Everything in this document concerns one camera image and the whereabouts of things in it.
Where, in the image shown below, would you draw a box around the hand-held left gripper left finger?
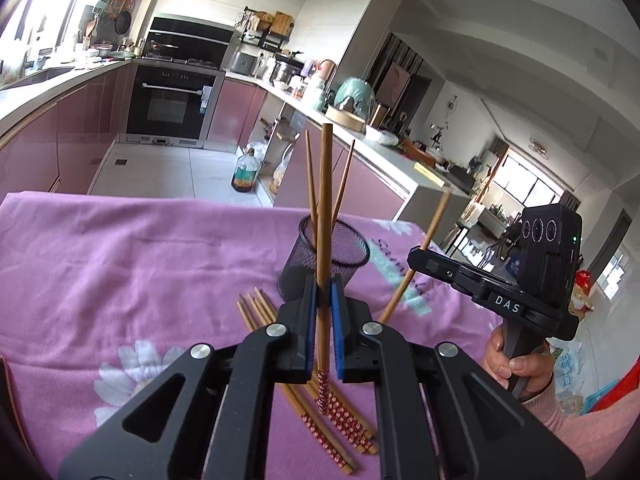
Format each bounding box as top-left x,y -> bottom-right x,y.
59,275 -> 319,480

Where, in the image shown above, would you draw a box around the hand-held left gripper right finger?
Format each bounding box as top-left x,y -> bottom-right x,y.
330,276 -> 585,480

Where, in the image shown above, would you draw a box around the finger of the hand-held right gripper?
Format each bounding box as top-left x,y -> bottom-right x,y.
406,245 -> 493,306

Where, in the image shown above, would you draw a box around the red-ended wooden chopstick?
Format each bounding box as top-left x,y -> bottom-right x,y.
378,191 -> 452,325
332,139 -> 356,222
317,124 -> 334,414

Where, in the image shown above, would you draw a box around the black mesh cup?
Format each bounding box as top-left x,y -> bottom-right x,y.
276,215 -> 372,307

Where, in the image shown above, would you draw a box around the pile of wooden chopsticks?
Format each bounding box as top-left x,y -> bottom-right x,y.
236,286 -> 380,476

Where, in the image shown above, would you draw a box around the person's right forearm pink sleeve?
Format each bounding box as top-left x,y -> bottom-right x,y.
520,380 -> 640,480

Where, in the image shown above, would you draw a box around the person's right hand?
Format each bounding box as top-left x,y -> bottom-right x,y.
481,324 -> 555,402

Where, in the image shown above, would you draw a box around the white bowl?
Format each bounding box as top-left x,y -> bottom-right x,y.
365,127 -> 399,147

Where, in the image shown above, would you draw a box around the clear plastic bag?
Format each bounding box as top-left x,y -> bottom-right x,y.
269,144 -> 294,197

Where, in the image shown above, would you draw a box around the bamboo steamer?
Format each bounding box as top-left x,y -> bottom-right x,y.
325,107 -> 367,129

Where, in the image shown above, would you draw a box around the cooking oil bottle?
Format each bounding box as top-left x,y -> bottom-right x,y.
231,149 -> 266,194

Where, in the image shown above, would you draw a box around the purple floral tablecloth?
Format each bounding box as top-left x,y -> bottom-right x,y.
0,190 -> 506,480

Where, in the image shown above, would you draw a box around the silver rice cooker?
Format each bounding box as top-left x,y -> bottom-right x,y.
272,57 -> 304,87

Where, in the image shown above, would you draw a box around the black built-in oven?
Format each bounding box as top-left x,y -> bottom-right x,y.
126,64 -> 222,142

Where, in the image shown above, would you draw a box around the pink kitchen cabinets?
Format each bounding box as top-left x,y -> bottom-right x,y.
0,62 -> 411,222

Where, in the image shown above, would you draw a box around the black range hood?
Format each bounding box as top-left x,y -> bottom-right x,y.
146,16 -> 234,64

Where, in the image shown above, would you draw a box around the black wall shelf rack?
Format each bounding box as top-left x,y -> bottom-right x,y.
239,6 -> 297,55

